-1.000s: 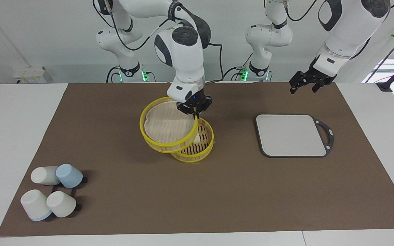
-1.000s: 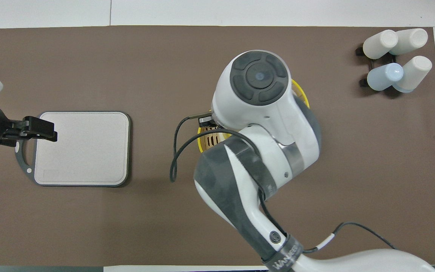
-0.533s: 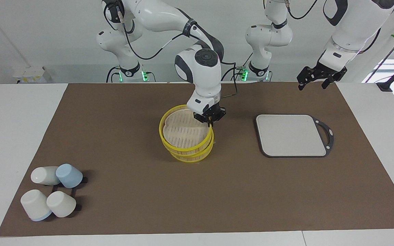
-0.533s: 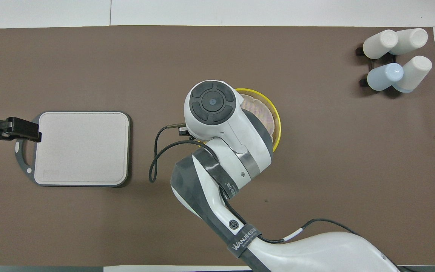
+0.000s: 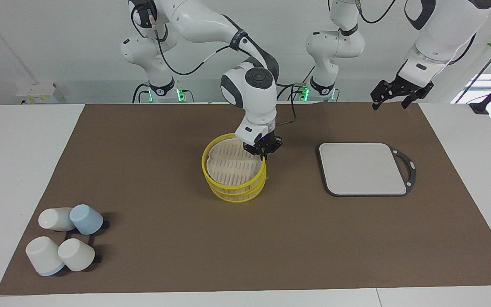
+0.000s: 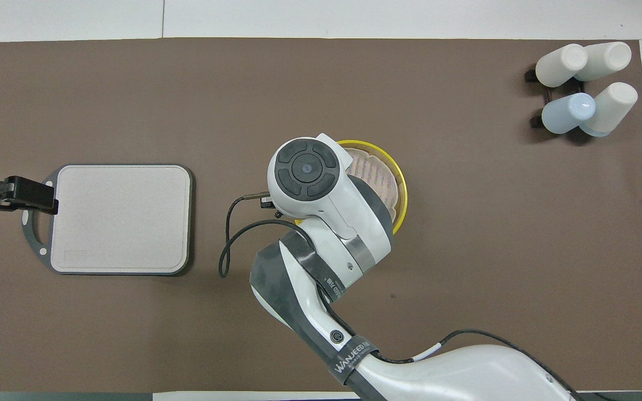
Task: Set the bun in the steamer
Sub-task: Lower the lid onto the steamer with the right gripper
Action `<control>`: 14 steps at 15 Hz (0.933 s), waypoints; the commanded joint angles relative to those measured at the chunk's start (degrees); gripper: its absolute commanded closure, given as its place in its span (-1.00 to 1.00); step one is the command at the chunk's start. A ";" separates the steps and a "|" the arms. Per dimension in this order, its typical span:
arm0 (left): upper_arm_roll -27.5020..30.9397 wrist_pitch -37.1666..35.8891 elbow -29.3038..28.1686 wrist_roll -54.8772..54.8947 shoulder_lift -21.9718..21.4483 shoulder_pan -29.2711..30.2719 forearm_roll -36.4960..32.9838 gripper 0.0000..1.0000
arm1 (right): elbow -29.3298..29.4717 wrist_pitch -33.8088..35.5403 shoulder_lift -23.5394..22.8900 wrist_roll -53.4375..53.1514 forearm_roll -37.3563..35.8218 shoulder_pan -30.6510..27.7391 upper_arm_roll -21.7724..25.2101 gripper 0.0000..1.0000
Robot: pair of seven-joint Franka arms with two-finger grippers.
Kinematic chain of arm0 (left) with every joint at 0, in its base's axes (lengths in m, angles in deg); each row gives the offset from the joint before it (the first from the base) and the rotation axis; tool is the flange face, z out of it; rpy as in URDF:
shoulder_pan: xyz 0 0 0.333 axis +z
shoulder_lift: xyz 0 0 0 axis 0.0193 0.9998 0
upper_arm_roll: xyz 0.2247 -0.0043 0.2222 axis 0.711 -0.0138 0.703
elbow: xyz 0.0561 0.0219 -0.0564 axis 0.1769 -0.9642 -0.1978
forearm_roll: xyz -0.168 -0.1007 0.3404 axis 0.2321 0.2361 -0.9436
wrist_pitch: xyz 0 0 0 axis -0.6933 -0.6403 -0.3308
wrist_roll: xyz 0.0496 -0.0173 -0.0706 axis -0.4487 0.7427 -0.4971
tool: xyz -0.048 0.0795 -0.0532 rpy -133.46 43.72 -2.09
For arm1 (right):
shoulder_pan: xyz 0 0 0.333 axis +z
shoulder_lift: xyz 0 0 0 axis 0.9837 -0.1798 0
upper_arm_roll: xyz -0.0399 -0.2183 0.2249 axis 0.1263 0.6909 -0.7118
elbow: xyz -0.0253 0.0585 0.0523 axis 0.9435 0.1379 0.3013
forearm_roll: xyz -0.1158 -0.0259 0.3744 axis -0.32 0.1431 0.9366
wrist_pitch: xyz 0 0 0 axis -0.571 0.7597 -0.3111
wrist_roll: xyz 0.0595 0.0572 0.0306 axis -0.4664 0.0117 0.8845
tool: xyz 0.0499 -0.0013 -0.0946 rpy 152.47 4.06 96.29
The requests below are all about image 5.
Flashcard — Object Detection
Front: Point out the grey cutting board with handle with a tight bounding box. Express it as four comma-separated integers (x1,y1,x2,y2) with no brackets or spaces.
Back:
318,142,416,197

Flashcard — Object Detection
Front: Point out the brown table mat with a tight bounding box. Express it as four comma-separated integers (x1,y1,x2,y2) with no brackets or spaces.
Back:
0,102,491,295

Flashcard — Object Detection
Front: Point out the white cup with blue base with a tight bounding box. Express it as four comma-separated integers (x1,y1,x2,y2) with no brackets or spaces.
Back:
26,236,65,277

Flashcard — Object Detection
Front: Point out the white box with yellow labels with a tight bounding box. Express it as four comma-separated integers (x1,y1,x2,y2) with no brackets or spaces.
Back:
15,82,65,104

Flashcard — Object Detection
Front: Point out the light blue cup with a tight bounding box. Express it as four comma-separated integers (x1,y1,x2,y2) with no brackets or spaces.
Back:
69,204,104,235

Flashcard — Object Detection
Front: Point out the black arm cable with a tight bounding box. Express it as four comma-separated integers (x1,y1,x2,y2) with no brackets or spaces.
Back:
356,0,404,24
130,2,297,126

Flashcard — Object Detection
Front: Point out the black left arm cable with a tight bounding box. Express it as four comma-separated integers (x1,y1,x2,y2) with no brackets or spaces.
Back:
356,0,404,24

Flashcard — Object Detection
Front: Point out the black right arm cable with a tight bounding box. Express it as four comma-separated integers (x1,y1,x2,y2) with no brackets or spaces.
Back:
130,2,297,126

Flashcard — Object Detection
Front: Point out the black cup rack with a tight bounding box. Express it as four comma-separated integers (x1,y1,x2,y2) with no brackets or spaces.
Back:
64,220,110,263

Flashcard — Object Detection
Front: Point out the yellow bamboo steamer basket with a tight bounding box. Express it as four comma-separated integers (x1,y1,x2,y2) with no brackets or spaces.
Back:
205,170,267,204

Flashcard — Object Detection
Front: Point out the cream beige cup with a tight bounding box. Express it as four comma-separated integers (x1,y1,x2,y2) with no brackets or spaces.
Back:
58,238,96,272

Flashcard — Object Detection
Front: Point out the plain white cup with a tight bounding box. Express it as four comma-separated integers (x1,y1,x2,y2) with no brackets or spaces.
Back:
38,207,75,232

